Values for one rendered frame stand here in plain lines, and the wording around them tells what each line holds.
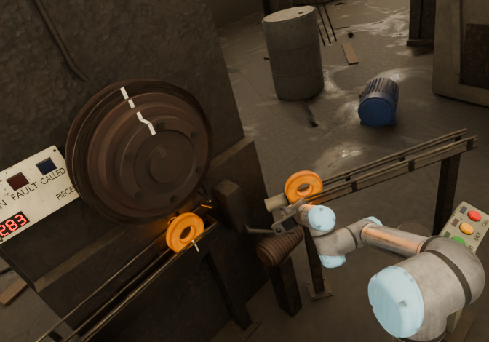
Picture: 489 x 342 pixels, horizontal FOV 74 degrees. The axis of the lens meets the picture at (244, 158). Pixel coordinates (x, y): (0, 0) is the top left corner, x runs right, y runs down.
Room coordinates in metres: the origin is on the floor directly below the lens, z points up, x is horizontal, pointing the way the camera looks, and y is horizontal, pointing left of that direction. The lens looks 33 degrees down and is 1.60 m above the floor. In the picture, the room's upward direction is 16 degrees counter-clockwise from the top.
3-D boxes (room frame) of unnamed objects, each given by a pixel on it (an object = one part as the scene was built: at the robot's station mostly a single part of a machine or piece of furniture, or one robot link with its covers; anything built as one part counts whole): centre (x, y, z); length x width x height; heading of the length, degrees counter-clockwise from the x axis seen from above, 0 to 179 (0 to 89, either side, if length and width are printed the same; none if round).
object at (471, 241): (0.72, -0.68, 0.31); 0.24 x 0.16 x 0.62; 125
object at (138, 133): (0.86, 0.24, 1.11); 0.28 x 0.06 x 0.28; 125
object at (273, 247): (1.01, -0.06, 0.27); 0.22 x 0.13 x 0.53; 125
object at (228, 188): (1.08, 0.11, 0.68); 0.11 x 0.08 x 0.24; 35
